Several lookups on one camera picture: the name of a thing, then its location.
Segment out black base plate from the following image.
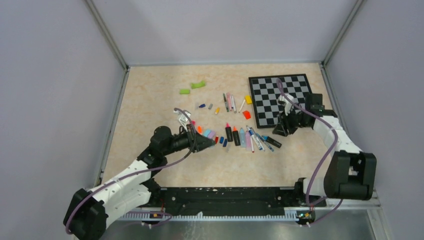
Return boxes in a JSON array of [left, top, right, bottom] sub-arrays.
[[141, 187, 306, 217]]

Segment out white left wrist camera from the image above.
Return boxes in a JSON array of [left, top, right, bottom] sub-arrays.
[[173, 107, 194, 132]]

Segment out green thin pen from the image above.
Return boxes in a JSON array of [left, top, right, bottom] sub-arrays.
[[222, 93, 230, 112]]

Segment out pink black highlighter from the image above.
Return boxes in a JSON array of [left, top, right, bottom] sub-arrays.
[[225, 122, 234, 142]]

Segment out green block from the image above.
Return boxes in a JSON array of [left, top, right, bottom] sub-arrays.
[[190, 80, 206, 89], [179, 88, 191, 95]]

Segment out orange black highlighter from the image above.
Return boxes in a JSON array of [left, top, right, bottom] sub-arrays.
[[232, 126, 241, 146]]

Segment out green block left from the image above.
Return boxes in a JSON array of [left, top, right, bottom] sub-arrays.
[[179, 88, 191, 95]]

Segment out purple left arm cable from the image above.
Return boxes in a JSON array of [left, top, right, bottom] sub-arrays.
[[64, 107, 198, 236]]

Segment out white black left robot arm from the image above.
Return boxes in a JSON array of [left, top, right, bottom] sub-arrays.
[[63, 124, 216, 240]]

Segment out orange red block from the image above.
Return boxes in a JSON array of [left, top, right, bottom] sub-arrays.
[[242, 110, 252, 120]]

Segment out light blue highlighter cap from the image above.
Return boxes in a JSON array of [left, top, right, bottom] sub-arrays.
[[202, 129, 211, 137]]

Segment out yellow block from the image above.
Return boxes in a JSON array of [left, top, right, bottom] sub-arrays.
[[244, 95, 253, 105]]

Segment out green block right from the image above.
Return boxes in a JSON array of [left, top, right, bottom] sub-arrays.
[[190, 80, 206, 89]]

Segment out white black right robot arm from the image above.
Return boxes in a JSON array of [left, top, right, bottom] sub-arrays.
[[272, 93, 377, 206]]

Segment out black grey chessboard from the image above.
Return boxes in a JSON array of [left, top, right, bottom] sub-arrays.
[[248, 73, 316, 129]]

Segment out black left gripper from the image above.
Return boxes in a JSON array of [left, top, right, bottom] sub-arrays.
[[163, 124, 216, 156]]

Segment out blue thin pen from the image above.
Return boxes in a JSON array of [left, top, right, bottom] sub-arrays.
[[256, 133, 274, 152]]

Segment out light blue highlighter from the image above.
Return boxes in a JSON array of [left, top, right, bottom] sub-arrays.
[[239, 128, 246, 148]]

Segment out pink pastel highlighter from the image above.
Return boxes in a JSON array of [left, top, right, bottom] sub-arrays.
[[245, 131, 251, 152]]

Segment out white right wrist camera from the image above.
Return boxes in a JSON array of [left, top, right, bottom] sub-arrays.
[[277, 94, 296, 116]]

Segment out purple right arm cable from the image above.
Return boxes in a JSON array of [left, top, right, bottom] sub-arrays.
[[275, 78, 344, 226]]

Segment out red white thin pen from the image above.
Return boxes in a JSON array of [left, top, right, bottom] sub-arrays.
[[250, 135, 255, 153]]

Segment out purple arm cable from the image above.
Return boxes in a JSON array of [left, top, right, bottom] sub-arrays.
[[275, 78, 344, 226], [64, 107, 198, 236]]

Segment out grey cap white marker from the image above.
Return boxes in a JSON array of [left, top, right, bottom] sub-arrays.
[[230, 95, 237, 114]]

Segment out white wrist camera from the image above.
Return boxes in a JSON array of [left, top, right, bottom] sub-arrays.
[[277, 94, 296, 116], [173, 107, 194, 132]]

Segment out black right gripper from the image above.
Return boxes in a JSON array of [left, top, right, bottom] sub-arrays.
[[272, 106, 311, 137]]

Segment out pink translucent pen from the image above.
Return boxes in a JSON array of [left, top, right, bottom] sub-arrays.
[[226, 92, 233, 112]]

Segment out lilac highlighter cap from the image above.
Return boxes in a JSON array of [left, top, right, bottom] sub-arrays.
[[207, 131, 216, 139]]

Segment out black blue marker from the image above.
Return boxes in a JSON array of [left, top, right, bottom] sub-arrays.
[[262, 135, 282, 148]]

